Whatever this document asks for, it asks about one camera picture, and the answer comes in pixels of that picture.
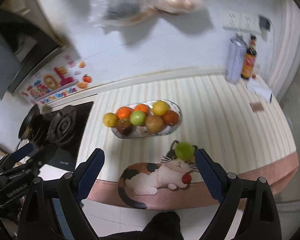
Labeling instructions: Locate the yellow lemon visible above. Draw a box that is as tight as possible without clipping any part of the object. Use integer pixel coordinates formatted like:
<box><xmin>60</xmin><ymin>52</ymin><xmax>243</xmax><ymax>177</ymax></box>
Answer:
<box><xmin>152</xmin><ymin>100</ymin><xmax>170</xmax><ymax>116</ymax></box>
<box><xmin>103</xmin><ymin>112</ymin><xmax>118</xmax><ymax>128</ymax></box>

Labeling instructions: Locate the black plug adapter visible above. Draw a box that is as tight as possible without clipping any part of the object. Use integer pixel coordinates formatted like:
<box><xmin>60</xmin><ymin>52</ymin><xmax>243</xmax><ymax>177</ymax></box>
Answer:
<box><xmin>258</xmin><ymin>15</ymin><xmax>271</xmax><ymax>31</ymax></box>

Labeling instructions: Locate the dark sauce bottle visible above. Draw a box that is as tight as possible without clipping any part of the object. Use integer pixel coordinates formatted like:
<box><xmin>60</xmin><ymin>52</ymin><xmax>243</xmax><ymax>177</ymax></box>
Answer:
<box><xmin>241</xmin><ymin>35</ymin><xmax>257</xmax><ymax>80</ymax></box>

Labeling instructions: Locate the green apple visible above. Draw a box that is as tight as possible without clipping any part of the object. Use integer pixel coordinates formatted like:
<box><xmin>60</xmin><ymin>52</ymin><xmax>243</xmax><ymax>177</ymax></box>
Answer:
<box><xmin>129</xmin><ymin>111</ymin><xmax>147</xmax><ymax>126</ymax></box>
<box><xmin>174</xmin><ymin>142</ymin><xmax>196</xmax><ymax>161</ymax></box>

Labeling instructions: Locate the striped cat table mat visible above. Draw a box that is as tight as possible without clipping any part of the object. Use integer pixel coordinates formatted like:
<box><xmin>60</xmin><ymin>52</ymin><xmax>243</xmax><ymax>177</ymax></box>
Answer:
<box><xmin>77</xmin><ymin>75</ymin><xmax>299</xmax><ymax>206</ymax></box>

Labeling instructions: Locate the orange tangerine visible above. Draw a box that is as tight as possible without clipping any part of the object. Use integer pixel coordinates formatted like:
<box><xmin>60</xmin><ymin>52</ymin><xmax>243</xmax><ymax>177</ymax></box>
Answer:
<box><xmin>116</xmin><ymin>106</ymin><xmax>133</xmax><ymax>119</ymax></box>
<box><xmin>133</xmin><ymin>104</ymin><xmax>150</xmax><ymax>115</ymax></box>

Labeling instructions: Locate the yellow lemon right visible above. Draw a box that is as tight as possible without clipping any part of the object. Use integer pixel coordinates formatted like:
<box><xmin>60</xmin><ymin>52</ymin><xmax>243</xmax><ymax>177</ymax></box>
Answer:
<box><xmin>152</xmin><ymin>100</ymin><xmax>170</xmax><ymax>116</ymax></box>

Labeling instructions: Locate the white folded cloth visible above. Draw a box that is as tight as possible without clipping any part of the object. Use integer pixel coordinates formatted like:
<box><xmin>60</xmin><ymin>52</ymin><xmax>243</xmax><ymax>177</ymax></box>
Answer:
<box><xmin>246</xmin><ymin>78</ymin><xmax>273</xmax><ymax>103</ymax></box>

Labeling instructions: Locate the black gas stove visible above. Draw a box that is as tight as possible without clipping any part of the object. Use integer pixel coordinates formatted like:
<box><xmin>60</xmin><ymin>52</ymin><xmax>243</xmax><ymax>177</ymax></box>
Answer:
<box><xmin>25</xmin><ymin>101</ymin><xmax>93</xmax><ymax>172</ymax></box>

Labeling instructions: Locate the dark orange right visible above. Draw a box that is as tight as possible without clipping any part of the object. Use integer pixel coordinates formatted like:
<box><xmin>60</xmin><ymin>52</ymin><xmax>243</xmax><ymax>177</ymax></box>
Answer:
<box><xmin>162</xmin><ymin>110</ymin><xmax>179</xmax><ymax>126</ymax></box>

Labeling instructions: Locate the yellow lemon left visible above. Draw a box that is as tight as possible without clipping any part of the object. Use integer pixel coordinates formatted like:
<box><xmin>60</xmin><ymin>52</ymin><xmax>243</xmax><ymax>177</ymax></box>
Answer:
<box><xmin>103</xmin><ymin>112</ymin><xmax>118</xmax><ymax>128</ymax></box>

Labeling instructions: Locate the small brown card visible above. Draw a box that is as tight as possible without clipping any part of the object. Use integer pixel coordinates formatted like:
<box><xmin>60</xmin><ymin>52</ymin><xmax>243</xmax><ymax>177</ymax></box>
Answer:
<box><xmin>250</xmin><ymin>102</ymin><xmax>264</xmax><ymax>112</ymax></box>

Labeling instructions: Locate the black frying pan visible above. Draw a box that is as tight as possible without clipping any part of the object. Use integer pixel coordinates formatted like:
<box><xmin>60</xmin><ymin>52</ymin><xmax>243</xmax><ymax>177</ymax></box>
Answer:
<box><xmin>18</xmin><ymin>104</ymin><xmax>43</xmax><ymax>140</ymax></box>

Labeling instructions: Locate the green apple in plate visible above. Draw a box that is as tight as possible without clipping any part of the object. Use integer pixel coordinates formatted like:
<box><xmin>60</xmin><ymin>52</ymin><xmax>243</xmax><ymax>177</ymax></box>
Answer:
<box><xmin>129</xmin><ymin>111</ymin><xmax>147</xmax><ymax>126</ymax></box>

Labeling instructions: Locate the clear plastic bag left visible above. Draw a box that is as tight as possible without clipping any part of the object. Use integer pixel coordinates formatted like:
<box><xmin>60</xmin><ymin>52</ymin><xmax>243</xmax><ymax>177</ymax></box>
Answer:
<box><xmin>88</xmin><ymin>0</ymin><xmax>155</xmax><ymax>27</ymax></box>

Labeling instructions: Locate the black range hood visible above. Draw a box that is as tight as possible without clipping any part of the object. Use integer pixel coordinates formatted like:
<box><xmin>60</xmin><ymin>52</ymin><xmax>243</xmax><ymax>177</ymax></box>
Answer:
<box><xmin>0</xmin><ymin>0</ymin><xmax>62</xmax><ymax>99</ymax></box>

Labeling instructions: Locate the oval patterned fruit plate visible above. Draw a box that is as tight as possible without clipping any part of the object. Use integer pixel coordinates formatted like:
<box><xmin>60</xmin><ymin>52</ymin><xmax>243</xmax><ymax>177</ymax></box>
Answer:
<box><xmin>111</xmin><ymin>100</ymin><xmax>183</xmax><ymax>139</ymax></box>

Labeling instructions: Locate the white wall socket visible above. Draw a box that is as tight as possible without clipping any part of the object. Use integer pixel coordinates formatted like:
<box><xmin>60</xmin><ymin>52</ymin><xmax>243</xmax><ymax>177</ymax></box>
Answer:
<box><xmin>222</xmin><ymin>10</ymin><xmax>261</xmax><ymax>34</ymax></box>

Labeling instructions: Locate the dark red apple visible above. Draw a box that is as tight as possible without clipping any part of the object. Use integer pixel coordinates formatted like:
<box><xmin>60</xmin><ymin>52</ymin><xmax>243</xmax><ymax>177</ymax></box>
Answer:
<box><xmin>115</xmin><ymin>118</ymin><xmax>134</xmax><ymax>136</ymax></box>

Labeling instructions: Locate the brown pear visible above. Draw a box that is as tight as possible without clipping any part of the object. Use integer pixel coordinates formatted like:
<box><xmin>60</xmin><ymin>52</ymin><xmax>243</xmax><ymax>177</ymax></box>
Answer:
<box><xmin>145</xmin><ymin>115</ymin><xmax>165</xmax><ymax>134</ymax></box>

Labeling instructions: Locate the orange tangerine left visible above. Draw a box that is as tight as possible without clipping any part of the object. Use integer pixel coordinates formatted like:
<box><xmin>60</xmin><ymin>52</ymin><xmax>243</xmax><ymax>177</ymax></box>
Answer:
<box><xmin>116</xmin><ymin>106</ymin><xmax>133</xmax><ymax>119</ymax></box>

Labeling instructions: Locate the orange tangerine middle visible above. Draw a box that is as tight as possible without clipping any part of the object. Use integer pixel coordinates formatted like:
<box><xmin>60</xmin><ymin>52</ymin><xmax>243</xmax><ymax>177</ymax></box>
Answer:
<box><xmin>133</xmin><ymin>104</ymin><xmax>150</xmax><ymax>115</ymax></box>

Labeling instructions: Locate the colourful wall sticker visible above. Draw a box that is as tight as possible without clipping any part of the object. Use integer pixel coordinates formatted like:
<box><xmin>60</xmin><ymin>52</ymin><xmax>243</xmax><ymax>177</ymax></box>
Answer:
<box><xmin>19</xmin><ymin>49</ymin><xmax>93</xmax><ymax>106</ymax></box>

